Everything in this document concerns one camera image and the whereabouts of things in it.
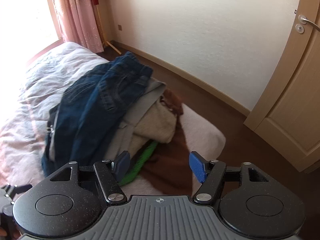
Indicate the wooden coat stand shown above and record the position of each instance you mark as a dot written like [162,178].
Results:
[105,27]

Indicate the dark blue denim jeans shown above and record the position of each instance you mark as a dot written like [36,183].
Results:
[81,127]

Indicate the cream knit sweater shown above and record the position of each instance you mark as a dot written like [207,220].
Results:
[158,124]

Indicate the grey garment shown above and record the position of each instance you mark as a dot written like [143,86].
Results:
[123,135]

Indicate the pink grey bed duvet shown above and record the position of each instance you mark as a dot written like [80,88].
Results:
[24,118]

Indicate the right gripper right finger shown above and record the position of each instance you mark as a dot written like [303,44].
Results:
[210,175]

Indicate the silver door lock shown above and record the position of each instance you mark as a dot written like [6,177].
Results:
[299,28]

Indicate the silver door handle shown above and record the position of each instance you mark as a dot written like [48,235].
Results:
[304,20]

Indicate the pink curtain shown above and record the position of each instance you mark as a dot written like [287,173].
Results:
[76,21]

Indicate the green knit garment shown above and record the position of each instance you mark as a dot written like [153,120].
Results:
[142,156]

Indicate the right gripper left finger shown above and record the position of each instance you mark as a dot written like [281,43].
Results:
[109,174]

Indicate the beige wooden door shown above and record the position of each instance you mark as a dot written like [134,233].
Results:
[287,114]

